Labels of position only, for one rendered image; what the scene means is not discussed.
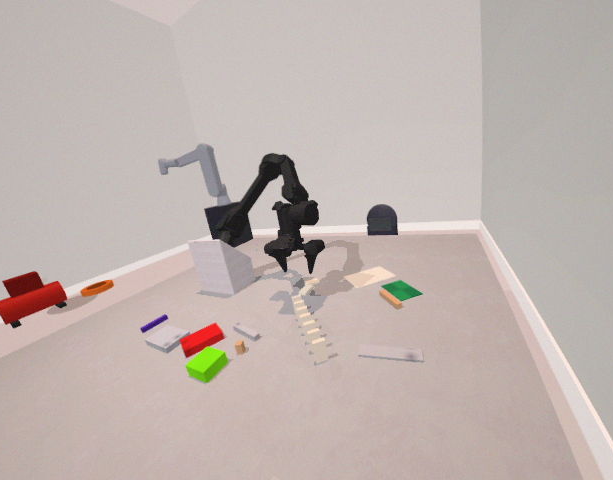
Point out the small orange block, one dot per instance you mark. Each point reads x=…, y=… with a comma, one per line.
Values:
x=240, y=347

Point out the orange rectangular block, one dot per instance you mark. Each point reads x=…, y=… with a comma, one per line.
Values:
x=391, y=299

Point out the green flat rectangular block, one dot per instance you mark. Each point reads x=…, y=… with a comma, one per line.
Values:
x=401, y=290

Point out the purple flat bar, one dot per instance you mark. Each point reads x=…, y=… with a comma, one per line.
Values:
x=154, y=323

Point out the red rectangular block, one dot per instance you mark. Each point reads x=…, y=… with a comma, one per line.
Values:
x=198, y=341

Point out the bright green block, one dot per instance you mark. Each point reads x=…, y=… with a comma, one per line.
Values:
x=206, y=364

